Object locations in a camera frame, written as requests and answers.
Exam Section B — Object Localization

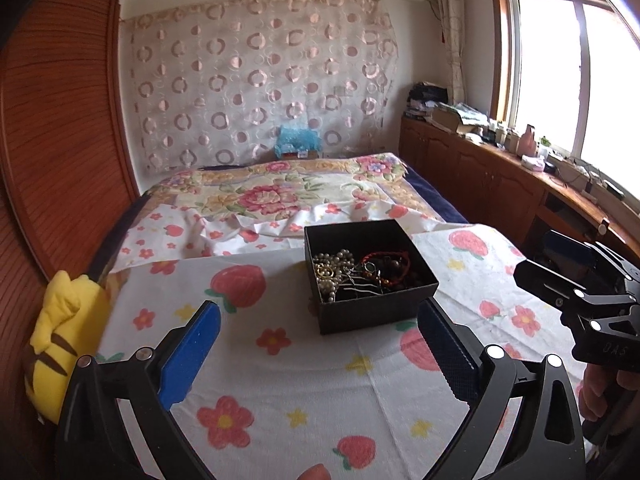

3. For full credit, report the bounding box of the black jewelry box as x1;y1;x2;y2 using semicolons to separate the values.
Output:
304;219;438;335

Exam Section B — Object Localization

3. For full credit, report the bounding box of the white pearl necklace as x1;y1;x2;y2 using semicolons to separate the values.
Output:
311;248;356;305

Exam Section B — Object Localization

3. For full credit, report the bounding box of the right hand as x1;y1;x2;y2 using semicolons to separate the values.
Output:
578;364;640;430

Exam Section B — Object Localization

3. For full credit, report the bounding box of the left hand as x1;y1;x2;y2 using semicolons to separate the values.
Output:
297;464;331;480

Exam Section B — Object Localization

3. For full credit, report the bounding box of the wooden sideboard cabinet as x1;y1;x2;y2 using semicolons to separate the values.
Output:
399;117;639;264

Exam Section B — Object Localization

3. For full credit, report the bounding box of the strawberry print white sheet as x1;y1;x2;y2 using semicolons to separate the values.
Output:
98;202;584;479

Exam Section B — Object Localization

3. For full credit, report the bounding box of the yellow plush toy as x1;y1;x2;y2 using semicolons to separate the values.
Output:
24;271;112;424

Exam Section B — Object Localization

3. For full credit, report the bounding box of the pink bottle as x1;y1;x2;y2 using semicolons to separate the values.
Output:
516;124;537;157

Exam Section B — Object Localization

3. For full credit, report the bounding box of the cardboard box with papers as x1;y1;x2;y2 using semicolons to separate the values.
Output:
431;103;489;134

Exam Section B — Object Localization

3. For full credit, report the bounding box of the floral quilt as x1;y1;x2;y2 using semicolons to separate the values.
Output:
146;153;444;221

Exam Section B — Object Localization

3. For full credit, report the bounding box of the dark clothes pile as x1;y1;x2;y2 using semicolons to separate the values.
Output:
404;81;448;120

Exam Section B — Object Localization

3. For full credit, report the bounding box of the blue plush toy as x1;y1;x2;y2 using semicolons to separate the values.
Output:
273;127;322;159

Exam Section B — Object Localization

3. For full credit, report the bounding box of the pink circle pattern curtain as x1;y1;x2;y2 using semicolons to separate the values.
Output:
120;0;399;174

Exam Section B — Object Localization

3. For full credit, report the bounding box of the beige window drape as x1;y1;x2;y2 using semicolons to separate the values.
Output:
437;0;465;104

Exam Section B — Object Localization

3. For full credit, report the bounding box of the red cord bracelet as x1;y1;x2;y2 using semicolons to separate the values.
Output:
359;250;412;288

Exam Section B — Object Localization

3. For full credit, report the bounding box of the window with wooden frame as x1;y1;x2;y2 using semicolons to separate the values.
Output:
492;0;639;197

